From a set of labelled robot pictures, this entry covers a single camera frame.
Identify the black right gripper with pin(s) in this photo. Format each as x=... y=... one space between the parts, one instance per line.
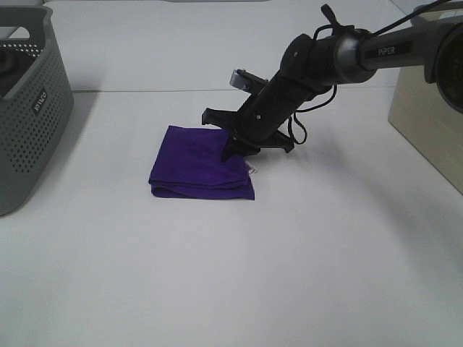
x=256 y=124

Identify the purple towel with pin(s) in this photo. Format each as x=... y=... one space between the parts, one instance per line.
x=189 y=165

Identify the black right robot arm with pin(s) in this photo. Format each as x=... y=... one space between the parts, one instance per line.
x=311 y=67

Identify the beige basket with grey rim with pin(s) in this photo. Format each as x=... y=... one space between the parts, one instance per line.
x=428 y=115

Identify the grey perforated plastic basket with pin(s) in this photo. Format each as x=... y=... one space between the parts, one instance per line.
x=36 y=102

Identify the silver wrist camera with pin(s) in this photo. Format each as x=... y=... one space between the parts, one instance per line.
x=250 y=83

